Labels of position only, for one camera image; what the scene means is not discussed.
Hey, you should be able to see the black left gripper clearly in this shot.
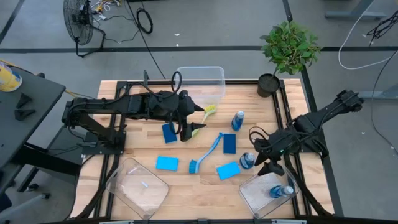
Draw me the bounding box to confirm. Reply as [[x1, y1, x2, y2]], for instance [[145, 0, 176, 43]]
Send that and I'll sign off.
[[174, 90, 207, 143]]

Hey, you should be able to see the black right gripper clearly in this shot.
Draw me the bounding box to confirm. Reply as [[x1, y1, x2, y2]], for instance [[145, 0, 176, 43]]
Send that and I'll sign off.
[[253, 131, 287, 177]]

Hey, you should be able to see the yellow-green dish brush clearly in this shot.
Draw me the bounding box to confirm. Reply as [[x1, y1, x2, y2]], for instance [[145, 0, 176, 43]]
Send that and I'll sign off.
[[190, 104, 218, 138]]

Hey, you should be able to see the water bottle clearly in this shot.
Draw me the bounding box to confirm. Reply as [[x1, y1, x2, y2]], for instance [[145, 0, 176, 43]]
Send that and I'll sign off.
[[239, 152, 257, 170], [269, 184, 295, 199]]

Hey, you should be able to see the dark blue sponge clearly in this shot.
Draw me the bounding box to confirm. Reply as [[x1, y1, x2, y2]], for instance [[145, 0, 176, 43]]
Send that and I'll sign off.
[[161, 122, 178, 144], [223, 133, 237, 155]]

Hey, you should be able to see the blue dish brush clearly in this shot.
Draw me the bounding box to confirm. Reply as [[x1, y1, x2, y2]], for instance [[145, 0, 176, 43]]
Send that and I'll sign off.
[[188, 132, 224, 174]]

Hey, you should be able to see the light blue sponge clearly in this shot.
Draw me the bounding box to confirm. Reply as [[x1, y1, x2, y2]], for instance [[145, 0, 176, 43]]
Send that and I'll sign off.
[[216, 161, 242, 181], [155, 156, 180, 172]]

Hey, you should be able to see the blue dish soap bottle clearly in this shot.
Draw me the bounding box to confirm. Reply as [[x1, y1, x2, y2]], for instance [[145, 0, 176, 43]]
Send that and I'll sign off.
[[231, 110, 245, 132]]

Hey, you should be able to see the clear shallow plastic tray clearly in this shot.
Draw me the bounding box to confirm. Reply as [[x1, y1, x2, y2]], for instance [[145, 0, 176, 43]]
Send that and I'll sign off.
[[238, 169, 300, 219], [105, 157, 170, 220]]

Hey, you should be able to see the clear deep plastic bin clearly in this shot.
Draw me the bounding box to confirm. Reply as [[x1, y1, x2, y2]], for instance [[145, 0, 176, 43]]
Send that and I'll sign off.
[[175, 65, 226, 108]]

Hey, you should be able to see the black plant pot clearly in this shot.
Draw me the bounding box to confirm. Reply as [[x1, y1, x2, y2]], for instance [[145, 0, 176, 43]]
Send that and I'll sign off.
[[257, 73, 282, 98]]

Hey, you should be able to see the green leafy plant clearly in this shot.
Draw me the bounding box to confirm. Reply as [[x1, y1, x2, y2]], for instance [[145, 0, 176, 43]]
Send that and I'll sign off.
[[259, 20, 323, 76]]

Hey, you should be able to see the grey desk leg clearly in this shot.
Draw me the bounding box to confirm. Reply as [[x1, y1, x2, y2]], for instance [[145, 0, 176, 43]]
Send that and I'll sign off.
[[325, 0, 388, 19], [349, 83, 398, 100]]

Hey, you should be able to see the black floor fan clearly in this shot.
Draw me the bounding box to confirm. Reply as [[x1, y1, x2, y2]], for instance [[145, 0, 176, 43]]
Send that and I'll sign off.
[[63, 0, 106, 58]]

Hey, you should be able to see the dark grey side table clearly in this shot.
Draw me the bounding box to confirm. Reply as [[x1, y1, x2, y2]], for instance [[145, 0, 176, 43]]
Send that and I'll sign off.
[[0, 63, 83, 195]]

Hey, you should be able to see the grey chair base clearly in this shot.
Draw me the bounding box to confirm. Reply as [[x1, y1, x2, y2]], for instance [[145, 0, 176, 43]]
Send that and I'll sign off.
[[0, 182, 52, 223]]

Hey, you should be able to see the yellow canister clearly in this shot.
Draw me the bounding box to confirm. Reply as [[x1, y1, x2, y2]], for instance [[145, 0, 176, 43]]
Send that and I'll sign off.
[[0, 60, 23, 93]]

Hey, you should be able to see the black aluminium table frame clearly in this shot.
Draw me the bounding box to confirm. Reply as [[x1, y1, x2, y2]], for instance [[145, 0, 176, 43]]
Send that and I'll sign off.
[[71, 79, 345, 224]]

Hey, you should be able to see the black coiled floor cable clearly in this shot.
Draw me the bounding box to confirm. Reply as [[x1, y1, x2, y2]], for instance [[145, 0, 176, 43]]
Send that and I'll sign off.
[[136, 7, 154, 35]]

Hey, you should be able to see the white floor cable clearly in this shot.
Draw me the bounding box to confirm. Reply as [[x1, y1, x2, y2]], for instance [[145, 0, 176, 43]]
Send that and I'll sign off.
[[338, 0, 398, 71]]

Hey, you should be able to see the white and yellow cable bundle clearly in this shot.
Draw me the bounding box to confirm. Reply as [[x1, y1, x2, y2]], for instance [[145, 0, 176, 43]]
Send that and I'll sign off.
[[90, 0, 124, 21]]

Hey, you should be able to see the black plastic bracket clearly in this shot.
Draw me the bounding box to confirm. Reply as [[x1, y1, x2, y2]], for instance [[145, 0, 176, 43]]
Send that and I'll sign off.
[[15, 92, 34, 110], [14, 108, 37, 121]]

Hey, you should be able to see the black floor cable bundle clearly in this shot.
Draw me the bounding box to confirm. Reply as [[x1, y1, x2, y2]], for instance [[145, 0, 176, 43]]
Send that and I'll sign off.
[[366, 11, 398, 40]]

